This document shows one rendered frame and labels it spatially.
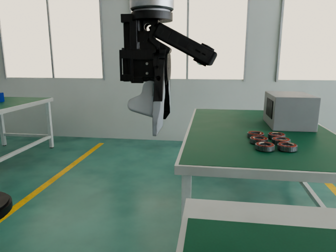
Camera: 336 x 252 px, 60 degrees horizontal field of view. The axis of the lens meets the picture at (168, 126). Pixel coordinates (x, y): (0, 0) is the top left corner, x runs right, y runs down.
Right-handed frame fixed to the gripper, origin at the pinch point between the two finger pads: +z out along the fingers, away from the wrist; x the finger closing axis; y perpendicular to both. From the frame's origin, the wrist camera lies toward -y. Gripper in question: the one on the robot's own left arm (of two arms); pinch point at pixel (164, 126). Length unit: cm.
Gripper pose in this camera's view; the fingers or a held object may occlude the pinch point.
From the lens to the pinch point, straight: 54.2
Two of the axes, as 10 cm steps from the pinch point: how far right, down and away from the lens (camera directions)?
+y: -9.9, -0.2, 1.0
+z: 0.0, 9.8, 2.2
